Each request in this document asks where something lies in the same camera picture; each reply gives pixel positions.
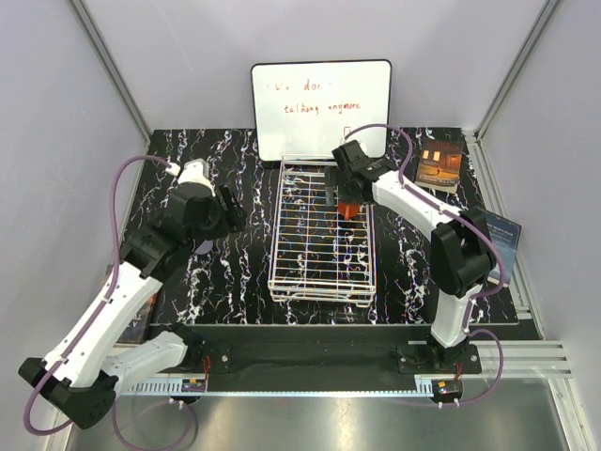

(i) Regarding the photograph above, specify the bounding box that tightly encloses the orange ceramic mug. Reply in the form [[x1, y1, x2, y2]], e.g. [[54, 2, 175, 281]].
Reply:
[[337, 202, 362, 221]]

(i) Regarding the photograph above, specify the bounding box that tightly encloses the purple plastic cup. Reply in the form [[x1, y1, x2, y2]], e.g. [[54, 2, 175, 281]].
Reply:
[[194, 240, 213, 256]]

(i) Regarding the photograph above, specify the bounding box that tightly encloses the white wire dish rack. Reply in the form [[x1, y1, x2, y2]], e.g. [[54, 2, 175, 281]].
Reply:
[[268, 160, 377, 308]]

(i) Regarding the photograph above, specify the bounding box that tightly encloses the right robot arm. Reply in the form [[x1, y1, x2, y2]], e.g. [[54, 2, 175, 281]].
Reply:
[[326, 140, 497, 373]]

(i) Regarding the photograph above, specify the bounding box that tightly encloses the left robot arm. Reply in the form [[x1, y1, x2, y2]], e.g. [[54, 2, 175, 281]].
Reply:
[[18, 182, 247, 429]]

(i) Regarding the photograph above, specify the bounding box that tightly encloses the black marble mat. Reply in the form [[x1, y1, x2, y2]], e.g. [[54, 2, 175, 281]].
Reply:
[[125, 128, 517, 325]]

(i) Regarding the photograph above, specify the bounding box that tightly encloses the white whiteboard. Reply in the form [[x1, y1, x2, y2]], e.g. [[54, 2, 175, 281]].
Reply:
[[251, 59, 392, 162]]

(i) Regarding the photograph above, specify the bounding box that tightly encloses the orange cover book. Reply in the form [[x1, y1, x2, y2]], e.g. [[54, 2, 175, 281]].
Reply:
[[414, 139, 463, 194]]

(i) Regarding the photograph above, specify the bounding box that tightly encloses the tale of two cities book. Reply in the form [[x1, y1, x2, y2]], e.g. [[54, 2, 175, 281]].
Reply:
[[104, 265, 158, 346]]

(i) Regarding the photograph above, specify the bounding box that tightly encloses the blue cover book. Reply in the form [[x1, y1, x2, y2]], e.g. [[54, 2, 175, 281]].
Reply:
[[484, 210, 521, 286]]

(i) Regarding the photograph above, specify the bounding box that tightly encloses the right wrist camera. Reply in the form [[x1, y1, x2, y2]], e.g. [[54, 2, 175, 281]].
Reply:
[[340, 139, 368, 152]]

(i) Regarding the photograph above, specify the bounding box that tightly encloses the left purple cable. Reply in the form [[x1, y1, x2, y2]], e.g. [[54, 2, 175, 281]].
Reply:
[[23, 154, 198, 451]]

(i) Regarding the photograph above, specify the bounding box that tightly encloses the purple cable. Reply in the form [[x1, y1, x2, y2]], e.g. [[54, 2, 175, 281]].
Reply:
[[23, 154, 198, 451], [340, 124, 511, 406]]

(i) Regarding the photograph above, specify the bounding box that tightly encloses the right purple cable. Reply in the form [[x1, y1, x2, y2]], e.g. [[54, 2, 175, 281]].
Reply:
[[340, 124, 511, 406]]

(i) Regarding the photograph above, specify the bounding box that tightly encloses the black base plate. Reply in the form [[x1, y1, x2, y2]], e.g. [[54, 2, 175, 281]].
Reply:
[[148, 323, 483, 394]]

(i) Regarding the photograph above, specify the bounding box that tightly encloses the white cable duct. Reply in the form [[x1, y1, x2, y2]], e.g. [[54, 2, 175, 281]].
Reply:
[[123, 378, 208, 397]]

